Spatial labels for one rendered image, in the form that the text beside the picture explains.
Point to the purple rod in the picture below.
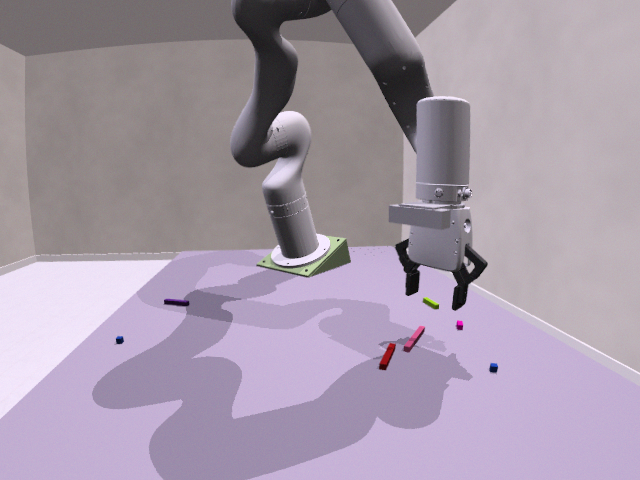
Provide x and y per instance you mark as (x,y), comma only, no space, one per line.
(176,302)

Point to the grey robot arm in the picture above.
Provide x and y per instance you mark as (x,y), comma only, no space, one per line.
(394,57)

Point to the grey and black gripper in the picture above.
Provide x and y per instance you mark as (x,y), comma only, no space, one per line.
(443,250)

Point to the red rod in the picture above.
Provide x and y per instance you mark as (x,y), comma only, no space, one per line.
(387,357)

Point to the lime green rod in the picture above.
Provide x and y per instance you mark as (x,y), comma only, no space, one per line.
(431,303)

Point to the pink rod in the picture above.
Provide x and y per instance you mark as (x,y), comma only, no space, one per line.
(414,338)

